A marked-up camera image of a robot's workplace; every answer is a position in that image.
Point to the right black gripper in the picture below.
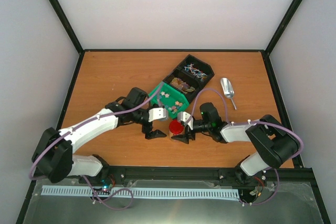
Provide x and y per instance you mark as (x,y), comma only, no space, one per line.
(184,138)

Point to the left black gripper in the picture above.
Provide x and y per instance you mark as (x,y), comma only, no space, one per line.
(156,133)

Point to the red jar lid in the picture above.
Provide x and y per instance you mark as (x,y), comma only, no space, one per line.
(175,127)

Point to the green plastic candy bin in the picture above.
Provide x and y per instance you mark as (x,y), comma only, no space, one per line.
(171,99)

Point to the black bin with popsicle candies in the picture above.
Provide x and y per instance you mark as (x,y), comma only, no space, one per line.
(184,83)

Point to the silver metal scoop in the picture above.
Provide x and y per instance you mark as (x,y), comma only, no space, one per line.
(228,90)

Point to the clear plastic jar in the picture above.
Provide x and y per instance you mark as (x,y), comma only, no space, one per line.
(176,135)

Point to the black bin with lollipops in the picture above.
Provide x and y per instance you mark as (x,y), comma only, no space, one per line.
(197,68)

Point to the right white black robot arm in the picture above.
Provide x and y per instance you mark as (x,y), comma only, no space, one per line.
(274,144)

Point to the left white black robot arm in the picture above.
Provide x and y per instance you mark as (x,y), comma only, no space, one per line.
(55,155)

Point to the metal sheet panel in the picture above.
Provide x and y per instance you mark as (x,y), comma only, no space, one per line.
(280,202)

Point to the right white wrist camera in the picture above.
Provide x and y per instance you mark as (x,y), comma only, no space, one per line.
(185,119)

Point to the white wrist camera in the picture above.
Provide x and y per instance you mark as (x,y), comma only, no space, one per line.
(185,119)
(160,114)

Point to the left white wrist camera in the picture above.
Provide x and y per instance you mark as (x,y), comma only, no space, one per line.
(160,114)

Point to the black aluminium frame rail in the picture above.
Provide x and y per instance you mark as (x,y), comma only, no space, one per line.
(231,177)

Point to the light blue slotted cable duct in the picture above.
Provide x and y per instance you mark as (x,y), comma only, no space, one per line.
(147,193)

